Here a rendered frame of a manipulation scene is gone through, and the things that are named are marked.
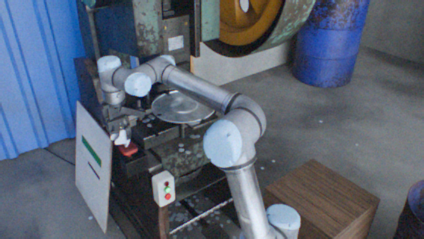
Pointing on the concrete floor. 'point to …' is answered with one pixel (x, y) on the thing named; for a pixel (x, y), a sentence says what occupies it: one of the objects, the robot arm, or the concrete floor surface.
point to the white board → (93, 164)
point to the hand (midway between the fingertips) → (126, 143)
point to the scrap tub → (412, 214)
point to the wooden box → (324, 203)
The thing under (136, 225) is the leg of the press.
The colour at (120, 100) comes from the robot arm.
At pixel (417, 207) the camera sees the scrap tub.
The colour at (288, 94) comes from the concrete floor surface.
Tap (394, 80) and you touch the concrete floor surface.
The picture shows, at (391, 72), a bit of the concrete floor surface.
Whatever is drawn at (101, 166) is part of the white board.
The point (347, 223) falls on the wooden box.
